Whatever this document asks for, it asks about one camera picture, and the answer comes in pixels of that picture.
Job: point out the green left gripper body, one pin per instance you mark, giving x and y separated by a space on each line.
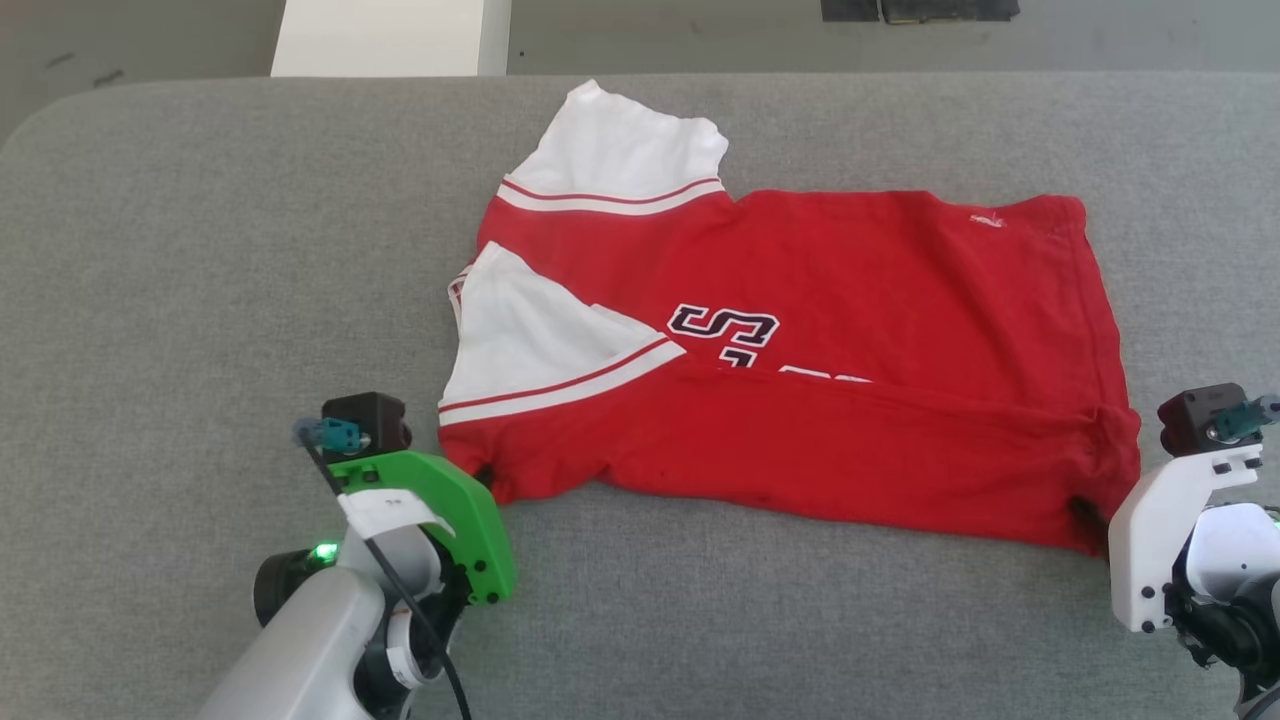
470 530

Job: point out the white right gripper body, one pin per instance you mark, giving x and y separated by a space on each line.
1150 550

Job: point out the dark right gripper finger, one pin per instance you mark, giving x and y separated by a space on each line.
1090 515

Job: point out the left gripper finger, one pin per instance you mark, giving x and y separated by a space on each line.
483 475

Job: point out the red and white t-shirt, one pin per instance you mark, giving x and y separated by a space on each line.
880 330

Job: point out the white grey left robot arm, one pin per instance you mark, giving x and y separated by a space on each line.
310 640

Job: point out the white paper label tag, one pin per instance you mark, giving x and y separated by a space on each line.
385 510

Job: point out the white rectangular box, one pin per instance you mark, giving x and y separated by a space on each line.
390 40

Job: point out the large black floor mat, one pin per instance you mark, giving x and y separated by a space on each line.
950 9

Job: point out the small black floor mat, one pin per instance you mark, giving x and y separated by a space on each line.
850 9

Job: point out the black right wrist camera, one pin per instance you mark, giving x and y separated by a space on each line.
1195 415

